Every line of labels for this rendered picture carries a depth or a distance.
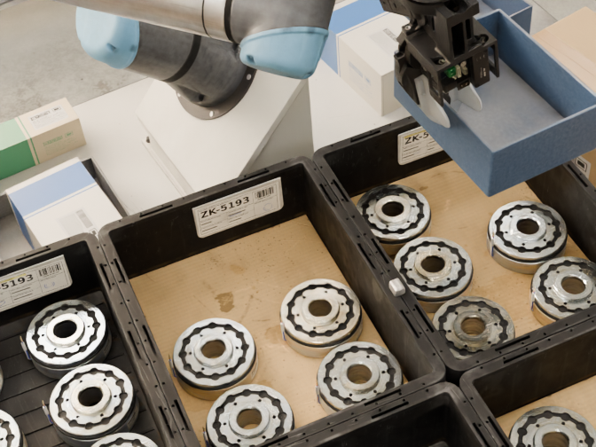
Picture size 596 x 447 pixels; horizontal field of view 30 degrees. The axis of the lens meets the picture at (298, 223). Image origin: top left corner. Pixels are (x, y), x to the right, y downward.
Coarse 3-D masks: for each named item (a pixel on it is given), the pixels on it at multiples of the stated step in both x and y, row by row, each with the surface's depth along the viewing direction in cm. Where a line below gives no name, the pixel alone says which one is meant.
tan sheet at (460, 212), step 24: (432, 168) 159; (456, 168) 159; (432, 192) 156; (456, 192) 156; (480, 192) 155; (504, 192) 155; (528, 192) 155; (432, 216) 153; (456, 216) 153; (480, 216) 152; (456, 240) 150; (480, 240) 150; (480, 264) 147; (480, 288) 144; (504, 288) 144; (528, 288) 144; (528, 312) 141
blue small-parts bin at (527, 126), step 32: (512, 32) 133; (512, 64) 136; (544, 64) 129; (480, 96) 133; (512, 96) 133; (544, 96) 132; (576, 96) 126; (448, 128) 125; (480, 128) 129; (512, 128) 129; (544, 128) 119; (576, 128) 122; (480, 160) 121; (512, 160) 120; (544, 160) 123
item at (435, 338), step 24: (408, 120) 152; (336, 144) 150; (360, 144) 150; (576, 168) 144; (336, 192) 144; (360, 216) 140; (384, 264) 135; (408, 288) 132; (576, 312) 128; (432, 336) 127; (528, 336) 127; (456, 360) 125; (480, 360) 125
